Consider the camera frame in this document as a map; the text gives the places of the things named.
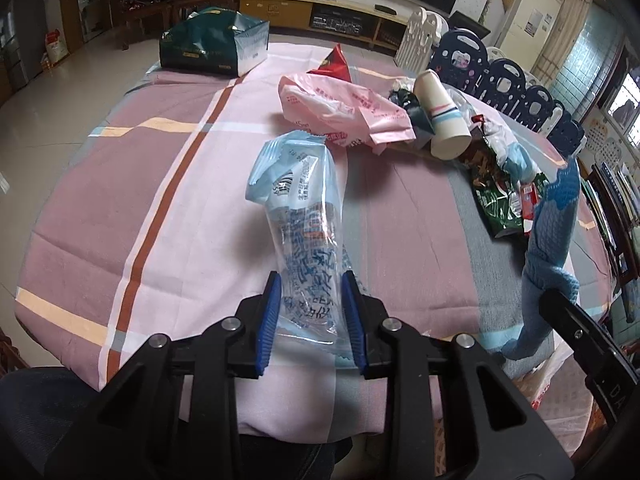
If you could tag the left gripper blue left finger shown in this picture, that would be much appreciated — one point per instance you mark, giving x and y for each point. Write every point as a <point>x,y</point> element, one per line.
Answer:
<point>266,328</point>

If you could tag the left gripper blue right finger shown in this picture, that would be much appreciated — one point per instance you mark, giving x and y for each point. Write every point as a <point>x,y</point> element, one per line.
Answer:
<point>351,303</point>

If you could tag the clear printed plastic bag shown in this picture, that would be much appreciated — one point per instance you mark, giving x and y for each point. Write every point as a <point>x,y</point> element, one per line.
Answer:
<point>294,178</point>

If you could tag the pink plastic bag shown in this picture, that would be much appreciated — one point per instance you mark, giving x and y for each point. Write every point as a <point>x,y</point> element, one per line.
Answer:
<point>344,113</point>

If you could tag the dark green wrapper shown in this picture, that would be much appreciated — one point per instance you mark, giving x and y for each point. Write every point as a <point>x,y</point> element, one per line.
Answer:
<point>421,125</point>

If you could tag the green snack wrapper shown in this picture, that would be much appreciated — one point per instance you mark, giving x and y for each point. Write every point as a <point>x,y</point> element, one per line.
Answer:
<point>494,192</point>

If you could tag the white paper cup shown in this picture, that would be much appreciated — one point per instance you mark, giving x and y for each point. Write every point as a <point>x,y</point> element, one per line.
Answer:
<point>451,133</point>

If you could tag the light blue face mask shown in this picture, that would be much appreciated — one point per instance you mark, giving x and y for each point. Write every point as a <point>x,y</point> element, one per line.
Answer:
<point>518,165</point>

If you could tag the red paper bag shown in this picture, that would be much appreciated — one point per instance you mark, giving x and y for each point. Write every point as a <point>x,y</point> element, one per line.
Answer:
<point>334,65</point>

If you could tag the blue textured cloth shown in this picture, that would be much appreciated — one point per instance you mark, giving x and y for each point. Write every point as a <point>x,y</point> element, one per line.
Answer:
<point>554,221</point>

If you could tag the red cigarette carton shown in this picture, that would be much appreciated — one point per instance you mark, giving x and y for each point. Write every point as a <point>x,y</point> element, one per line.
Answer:
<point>530,197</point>

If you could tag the white plastic bag wad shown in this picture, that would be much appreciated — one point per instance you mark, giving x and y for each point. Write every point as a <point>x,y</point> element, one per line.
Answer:
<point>484,122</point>

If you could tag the plaid tablecloth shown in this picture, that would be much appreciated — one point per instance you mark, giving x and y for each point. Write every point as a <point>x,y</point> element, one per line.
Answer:
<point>149,231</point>

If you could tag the wooden side shelf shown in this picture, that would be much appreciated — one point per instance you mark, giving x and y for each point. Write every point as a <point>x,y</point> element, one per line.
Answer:
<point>616,222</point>

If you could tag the blue white baby fence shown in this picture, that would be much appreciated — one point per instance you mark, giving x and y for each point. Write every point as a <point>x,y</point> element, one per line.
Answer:
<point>460,59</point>

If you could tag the person's dark jeans leg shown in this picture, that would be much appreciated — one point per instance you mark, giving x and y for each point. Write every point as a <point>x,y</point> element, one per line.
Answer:
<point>38,406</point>

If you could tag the dark green gift bag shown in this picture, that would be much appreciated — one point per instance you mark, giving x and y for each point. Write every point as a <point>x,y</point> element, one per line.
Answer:
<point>215,41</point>

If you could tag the wooden tv cabinet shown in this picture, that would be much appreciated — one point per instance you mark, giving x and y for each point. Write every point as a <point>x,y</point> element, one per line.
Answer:
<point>342,19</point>

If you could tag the white standing air conditioner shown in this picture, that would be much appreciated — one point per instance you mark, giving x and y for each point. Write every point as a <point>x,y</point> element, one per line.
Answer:
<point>526,29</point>

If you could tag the beige curtain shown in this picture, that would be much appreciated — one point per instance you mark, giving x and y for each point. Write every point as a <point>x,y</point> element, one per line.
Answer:
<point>565,31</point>

